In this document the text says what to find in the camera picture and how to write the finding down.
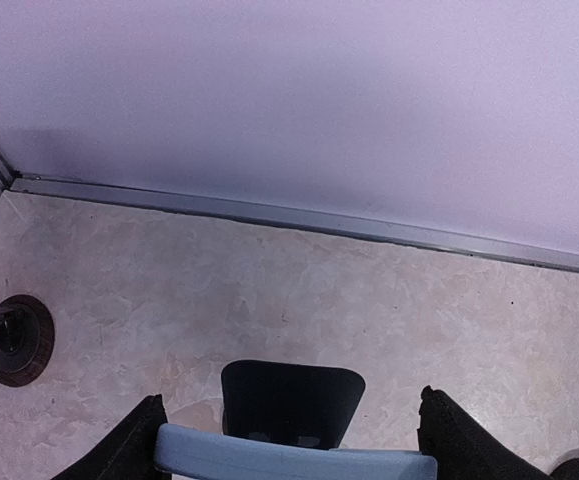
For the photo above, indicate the light blue case phone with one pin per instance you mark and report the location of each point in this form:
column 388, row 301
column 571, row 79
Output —
column 201, row 455

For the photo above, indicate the folding phone stand wood base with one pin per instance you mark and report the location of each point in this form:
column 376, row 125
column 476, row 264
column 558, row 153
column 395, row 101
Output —
column 27, row 338

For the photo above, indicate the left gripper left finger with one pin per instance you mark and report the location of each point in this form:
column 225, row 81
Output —
column 127, row 451

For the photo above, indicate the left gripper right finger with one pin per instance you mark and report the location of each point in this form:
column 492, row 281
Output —
column 462, row 448

